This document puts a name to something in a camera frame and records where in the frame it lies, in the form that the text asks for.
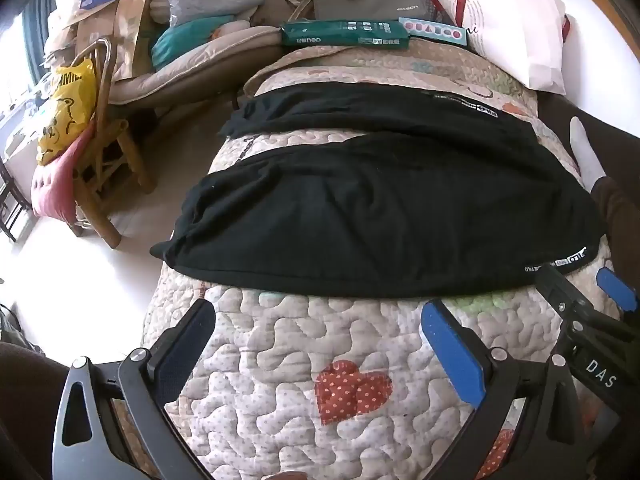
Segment person's right leg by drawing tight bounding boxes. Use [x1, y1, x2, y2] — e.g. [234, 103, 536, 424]
[592, 175, 640, 286]

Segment wooden chair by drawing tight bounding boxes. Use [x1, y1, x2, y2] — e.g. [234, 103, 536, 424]
[70, 37, 156, 250]

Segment yellow plastic bag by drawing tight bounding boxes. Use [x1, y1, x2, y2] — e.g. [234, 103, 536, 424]
[36, 57, 98, 167]

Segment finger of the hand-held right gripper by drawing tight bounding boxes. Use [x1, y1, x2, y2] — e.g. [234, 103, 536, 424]
[535, 264, 597, 328]
[596, 266, 640, 312]

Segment brown paper bag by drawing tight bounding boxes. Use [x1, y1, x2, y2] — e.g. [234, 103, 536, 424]
[116, 0, 156, 81]

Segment green cardboard box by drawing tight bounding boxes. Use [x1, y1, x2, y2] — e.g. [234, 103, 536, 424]
[280, 17, 413, 52]

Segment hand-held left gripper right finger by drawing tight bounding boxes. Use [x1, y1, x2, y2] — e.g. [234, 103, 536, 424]
[421, 300, 588, 480]

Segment teal cloth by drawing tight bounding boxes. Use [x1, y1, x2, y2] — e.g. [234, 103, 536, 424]
[150, 16, 236, 68]

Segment white sock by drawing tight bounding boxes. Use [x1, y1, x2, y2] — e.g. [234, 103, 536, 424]
[570, 116, 608, 193]

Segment person's leg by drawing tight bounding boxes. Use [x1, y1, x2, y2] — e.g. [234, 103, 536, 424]
[0, 340, 68, 480]
[592, 175, 640, 286]

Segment quilted blanket with hearts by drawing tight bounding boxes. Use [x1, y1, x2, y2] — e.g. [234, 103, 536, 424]
[142, 37, 626, 480]

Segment black pants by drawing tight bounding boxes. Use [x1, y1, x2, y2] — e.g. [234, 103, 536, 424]
[150, 82, 603, 298]

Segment light blue patterned box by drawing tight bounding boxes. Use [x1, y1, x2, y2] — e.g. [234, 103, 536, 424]
[398, 16, 468, 47]

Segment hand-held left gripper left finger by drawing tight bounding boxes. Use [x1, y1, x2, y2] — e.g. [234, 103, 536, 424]
[52, 300, 217, 480]

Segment person's left leg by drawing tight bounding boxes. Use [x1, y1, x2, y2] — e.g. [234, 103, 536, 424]
[0, 340, 68, 480]

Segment black chair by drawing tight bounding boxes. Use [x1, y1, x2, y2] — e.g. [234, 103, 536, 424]
[0, 160, 31, 243]

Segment pink cushion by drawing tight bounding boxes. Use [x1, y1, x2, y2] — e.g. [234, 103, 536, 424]
[31, 122, 98, 226]

